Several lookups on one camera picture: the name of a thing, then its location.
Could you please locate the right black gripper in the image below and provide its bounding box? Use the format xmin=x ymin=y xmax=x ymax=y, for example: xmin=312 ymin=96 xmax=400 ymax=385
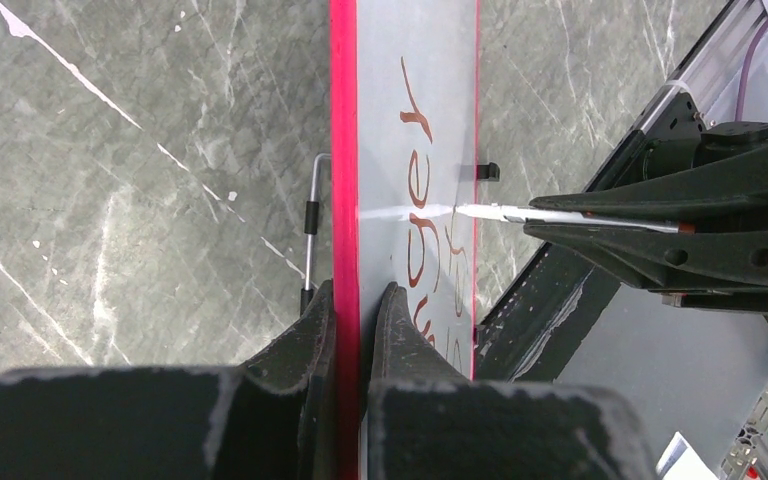
xmin=524 ymin=122 xmax=768 ymax=314

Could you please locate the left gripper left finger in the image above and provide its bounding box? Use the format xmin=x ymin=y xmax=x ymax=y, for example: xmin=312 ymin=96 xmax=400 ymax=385
xmin=0 ymin=282 xmax=336 ymax=479

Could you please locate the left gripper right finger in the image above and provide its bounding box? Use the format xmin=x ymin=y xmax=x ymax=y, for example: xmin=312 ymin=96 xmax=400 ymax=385
xmin=365 ymin=283 xmax=656 ymax=479

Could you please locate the whiteboard marker white barrel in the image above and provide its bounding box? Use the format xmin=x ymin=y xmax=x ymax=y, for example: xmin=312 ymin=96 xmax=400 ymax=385
xmin=454 ymin=204 xmax=695 ymax=233

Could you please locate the red framed whiteboard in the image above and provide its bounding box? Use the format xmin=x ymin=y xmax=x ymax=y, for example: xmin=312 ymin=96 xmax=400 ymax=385
xmin=329 ymin=1 xmax=480 ymax=479

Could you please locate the black whiteboard clip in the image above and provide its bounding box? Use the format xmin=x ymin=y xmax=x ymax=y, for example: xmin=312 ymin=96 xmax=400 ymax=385
xmin=475 ymin=162 xmax=501 ymax=182

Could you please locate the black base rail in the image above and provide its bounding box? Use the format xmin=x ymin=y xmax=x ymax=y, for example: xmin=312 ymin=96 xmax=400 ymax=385
xmin=474 ymin=1 xmax=768 ymax=383

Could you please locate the metal whiteboard stand wire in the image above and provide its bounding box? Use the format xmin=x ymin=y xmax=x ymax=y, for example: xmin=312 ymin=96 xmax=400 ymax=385
xmin=299 ymin=152 xmax=334 ymax=316

